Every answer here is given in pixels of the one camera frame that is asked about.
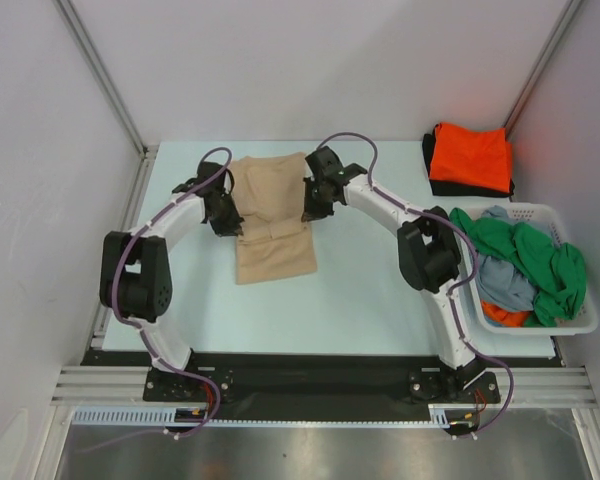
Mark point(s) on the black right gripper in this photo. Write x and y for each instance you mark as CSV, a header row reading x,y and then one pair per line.
x,y
316,198

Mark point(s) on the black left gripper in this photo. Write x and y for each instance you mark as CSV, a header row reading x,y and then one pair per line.
x,y
231,227

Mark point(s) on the beige t shirt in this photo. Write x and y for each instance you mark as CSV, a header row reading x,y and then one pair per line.
x,y
275,243

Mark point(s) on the white plastic laundry basket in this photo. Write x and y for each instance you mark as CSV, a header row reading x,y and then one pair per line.
x,y
586,320

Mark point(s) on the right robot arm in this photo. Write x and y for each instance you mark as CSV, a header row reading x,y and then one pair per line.
x,y
429,256

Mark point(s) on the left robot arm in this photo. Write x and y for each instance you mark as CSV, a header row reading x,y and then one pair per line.
x,y
136,281

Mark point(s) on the folded black t shirt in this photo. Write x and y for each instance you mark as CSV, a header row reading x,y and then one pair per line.
x,y
453,189

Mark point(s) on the folded orange t shirt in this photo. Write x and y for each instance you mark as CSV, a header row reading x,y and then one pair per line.
x,y
478,158

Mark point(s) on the light blue t shirt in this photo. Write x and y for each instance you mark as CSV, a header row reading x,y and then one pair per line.
x,y
500,283

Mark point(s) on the orange t shirt in basket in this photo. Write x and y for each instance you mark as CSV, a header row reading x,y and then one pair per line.
x,y
502,317

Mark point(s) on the green t shirt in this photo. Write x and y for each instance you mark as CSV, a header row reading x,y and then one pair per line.
x,y
557,272

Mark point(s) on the left aluminium frame post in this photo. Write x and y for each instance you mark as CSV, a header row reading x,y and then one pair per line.
x,y
87,48

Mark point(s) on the aluminium frame post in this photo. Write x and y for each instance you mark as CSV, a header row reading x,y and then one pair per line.
x,y
87,48
557,36

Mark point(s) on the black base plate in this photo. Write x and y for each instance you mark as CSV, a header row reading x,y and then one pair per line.
x,y
318,388

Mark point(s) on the white slotted cable duct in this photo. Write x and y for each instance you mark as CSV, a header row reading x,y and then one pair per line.
x,y
172,417

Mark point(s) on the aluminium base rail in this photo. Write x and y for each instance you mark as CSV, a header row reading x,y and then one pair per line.
x,y
533,387

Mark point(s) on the right aluminium frame post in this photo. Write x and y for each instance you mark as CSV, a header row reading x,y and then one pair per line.
x,y
557,36

